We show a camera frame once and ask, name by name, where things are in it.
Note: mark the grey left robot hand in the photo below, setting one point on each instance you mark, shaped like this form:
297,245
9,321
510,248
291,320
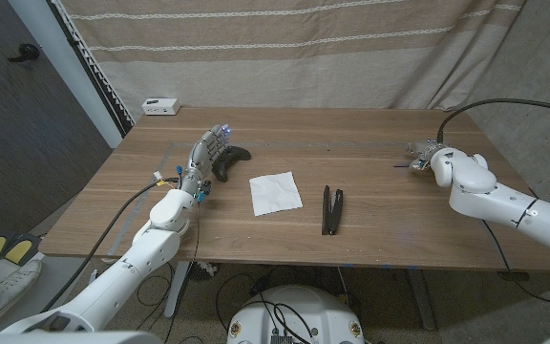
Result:
201,153

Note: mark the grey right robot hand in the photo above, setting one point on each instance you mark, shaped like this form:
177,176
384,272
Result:
423,150

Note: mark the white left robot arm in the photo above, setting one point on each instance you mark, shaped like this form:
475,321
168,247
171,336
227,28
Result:
127,267

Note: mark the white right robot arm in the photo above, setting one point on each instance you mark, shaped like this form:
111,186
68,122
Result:
494,205

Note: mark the black game controller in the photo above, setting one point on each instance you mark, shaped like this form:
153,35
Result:
232,155

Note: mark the white tissue sheet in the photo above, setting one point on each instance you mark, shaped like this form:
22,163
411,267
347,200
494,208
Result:
275,193

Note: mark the black stapler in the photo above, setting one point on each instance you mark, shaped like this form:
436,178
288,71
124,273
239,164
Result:
326,210

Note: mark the white power strip box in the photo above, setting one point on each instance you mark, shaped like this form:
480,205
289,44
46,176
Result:
160,106

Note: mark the black white floor brush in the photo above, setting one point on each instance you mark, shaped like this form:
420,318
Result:
203,270

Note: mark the beige striped curtain backdrop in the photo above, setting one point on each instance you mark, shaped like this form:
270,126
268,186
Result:
280,62

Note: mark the white table leg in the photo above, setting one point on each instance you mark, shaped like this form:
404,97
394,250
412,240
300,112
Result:
177,286

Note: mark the grey table leg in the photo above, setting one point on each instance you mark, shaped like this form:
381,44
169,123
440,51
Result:
420,296

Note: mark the dark wooden door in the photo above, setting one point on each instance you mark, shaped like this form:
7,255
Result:
17,143

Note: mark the white robot torso base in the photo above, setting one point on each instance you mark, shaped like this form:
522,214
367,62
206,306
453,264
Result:
313,310

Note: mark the white sneaker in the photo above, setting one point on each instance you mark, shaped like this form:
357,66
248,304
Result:
10,289

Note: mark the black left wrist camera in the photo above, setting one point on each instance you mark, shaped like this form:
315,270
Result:
204,187

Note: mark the white door frame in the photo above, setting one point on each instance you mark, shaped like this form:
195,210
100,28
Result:
64,62

